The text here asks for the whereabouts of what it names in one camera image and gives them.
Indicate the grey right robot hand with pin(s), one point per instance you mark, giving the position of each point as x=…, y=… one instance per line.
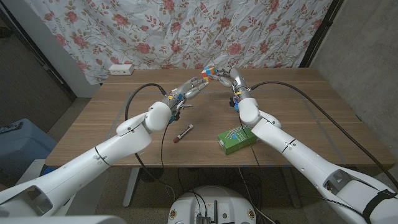
x=237, y=82

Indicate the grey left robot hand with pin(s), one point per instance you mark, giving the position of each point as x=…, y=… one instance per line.
x=185, y=91

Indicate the multicoloured Rubik's cube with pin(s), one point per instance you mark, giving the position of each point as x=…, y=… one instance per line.
x=207, y=74

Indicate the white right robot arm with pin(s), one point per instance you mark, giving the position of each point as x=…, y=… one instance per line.
x=295, y=149

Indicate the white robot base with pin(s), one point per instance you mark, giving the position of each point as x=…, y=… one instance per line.
x=186, y=205

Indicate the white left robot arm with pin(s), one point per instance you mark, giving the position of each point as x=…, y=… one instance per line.
x=93, y=158

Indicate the white toy airplane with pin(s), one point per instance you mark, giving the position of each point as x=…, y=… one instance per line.
x=186, y=106

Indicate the white pen with red cap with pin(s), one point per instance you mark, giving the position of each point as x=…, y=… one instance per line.
x=183, y=133

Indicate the green cardboard box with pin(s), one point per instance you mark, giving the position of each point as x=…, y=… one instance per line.
x=231, y=143

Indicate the floral print backdrop cloth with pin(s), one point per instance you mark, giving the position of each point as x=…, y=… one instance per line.
x=155, y=31

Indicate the white power strip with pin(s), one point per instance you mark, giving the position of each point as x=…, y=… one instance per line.
x=121, y=69

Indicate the white table leg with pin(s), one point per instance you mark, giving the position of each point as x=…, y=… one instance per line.
x=131, y=189

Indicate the grey table leg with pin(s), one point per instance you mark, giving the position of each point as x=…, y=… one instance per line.
x=290, y=193

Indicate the black antenna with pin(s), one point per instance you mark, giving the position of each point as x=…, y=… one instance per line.
x=215, y=211

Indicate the grey mini computer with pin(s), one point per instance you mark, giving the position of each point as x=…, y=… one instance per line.
x=203, y=220

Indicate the blue plastic bin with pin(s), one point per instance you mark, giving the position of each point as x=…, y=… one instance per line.
x=25, y=146

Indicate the white and blue floor mat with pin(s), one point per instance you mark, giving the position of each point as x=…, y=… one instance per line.
x=28, y=174

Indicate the dark flat item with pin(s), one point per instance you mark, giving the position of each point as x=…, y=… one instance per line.
x=11, y=127

